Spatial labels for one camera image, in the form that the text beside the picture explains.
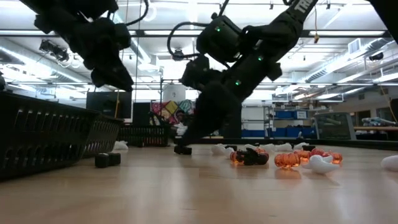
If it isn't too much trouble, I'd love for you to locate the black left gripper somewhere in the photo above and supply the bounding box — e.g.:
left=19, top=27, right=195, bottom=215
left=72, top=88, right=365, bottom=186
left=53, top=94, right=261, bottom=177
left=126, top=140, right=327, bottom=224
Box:
left=70, top=18, right=134, bottom=92

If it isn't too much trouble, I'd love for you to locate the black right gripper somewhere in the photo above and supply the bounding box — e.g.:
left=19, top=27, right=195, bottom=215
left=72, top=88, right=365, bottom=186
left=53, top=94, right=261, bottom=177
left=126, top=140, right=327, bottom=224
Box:
left=177, top=81, right=242, bottom=147

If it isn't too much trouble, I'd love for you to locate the colourful mural panel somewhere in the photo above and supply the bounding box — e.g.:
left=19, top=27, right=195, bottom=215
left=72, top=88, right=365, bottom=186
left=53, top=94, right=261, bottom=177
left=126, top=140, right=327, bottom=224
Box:
left=150, top=100, right=195, bottom=126

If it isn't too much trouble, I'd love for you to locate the white cylinder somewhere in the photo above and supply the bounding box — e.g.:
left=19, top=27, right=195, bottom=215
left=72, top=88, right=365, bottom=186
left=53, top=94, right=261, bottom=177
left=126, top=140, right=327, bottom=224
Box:
left=163, top=84, right=187, bottom=103

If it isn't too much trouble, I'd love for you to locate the black partition panel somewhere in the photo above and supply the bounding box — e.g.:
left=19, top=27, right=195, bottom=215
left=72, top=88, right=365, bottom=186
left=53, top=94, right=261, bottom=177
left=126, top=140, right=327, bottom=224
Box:
left=132, top=101, right=152, bottom=127

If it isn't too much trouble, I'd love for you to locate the blue storage bin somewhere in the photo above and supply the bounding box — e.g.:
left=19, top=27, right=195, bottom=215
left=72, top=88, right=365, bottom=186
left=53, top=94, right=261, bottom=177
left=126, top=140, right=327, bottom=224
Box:
left=275, top=110, right=308, bottom=120
left=241, top=129, right=267, bottom=138
left=273, top=126, right=317, bottom=139

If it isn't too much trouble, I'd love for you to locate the black slotted plastic basket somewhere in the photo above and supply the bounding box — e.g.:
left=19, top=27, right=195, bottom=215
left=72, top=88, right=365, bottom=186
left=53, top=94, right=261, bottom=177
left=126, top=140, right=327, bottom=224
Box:
left=82, top=114, right=124, bottom=158
left=117, top=124, right=170, bottom=147
left=0, top=91, right=96, bottom=181

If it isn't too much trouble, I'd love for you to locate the yellow hanging power plug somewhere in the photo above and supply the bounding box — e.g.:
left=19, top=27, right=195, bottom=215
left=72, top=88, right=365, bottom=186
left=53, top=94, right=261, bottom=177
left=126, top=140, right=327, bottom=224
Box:
left=313, top=4, right=320, bottom=44

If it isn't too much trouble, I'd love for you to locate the wooden workbench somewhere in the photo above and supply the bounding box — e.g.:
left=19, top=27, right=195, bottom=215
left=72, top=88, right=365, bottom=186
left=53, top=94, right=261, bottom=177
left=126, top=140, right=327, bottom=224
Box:
left=354, top=125, right=398, bottom=141

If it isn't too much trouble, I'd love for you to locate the white ceiling air vent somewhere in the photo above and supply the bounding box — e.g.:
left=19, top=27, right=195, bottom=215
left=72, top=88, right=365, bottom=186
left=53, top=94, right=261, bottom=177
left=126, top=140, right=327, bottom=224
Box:
left=347, top=37, right=363, bottom=55

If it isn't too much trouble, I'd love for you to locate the grey rolled bundle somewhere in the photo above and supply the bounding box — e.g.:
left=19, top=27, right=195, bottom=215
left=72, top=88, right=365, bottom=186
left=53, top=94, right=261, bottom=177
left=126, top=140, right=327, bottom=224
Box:
left=361, top=116, right=397, bottom=127

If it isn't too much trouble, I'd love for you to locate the yellow hanging rope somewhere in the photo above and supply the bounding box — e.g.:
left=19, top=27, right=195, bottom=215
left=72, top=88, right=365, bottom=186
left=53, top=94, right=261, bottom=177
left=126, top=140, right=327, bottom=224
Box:
left=114, top=90, right=122, bottom=119

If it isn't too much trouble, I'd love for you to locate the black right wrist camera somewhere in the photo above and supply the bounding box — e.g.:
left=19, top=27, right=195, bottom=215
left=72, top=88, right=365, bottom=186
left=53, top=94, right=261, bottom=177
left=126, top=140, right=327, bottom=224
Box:
left=180, top=55, right=225, bottom=91

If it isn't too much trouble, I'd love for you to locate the black ceiling camera mount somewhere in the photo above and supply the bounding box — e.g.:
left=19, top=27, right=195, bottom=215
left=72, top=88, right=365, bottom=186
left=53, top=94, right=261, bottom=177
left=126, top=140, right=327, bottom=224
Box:
left=39, top=39, right=70, bottom=63

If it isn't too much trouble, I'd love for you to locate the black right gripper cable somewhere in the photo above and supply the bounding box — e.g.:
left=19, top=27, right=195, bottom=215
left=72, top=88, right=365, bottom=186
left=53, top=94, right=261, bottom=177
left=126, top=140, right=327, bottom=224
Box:
left=167, top=21, right=206, bottom=62

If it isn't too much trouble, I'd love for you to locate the grey glass-front enclosure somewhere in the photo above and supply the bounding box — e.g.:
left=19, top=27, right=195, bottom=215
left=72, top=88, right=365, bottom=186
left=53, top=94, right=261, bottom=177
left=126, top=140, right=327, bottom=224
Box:
left=312, top=111, right=358, bottom=141

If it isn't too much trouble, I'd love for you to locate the black metal table frame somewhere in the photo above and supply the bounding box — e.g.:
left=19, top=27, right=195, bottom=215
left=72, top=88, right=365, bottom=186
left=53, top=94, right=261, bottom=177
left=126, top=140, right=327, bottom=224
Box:
left=172, top=136, right=398, bottom=152

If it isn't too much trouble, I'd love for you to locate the black ceiling camera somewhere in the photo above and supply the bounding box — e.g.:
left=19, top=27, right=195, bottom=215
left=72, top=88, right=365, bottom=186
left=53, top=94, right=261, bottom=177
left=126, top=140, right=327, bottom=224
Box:
left=368, top=51, right=385, bottom=62

